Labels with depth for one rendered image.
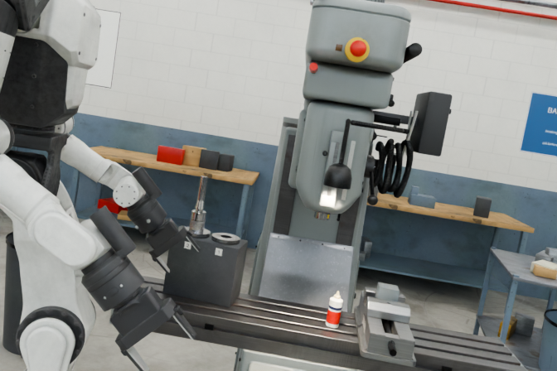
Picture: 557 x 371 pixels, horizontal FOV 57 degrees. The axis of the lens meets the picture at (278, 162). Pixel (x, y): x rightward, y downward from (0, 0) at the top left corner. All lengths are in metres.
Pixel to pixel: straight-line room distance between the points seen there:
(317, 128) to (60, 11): 0.73
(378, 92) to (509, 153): 4.80
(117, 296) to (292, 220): 1.11
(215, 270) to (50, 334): 0.56
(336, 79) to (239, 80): 4.41
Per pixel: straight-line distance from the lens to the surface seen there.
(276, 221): 1.96
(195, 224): 1.65
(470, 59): 6.05
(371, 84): 1.44
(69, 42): 1.12
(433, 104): 1.80
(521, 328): 4.18
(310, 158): 1.47
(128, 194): 1.43
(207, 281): 1.64
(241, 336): 1.58
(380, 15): 1.37
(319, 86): 1.43
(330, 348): 1.60
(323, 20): 1.36
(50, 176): 1.22
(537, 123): 6.27
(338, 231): 1.97
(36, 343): 1.27
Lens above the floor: 1.58
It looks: 6 degrees down
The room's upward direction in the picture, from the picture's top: 9 degrees clockwise
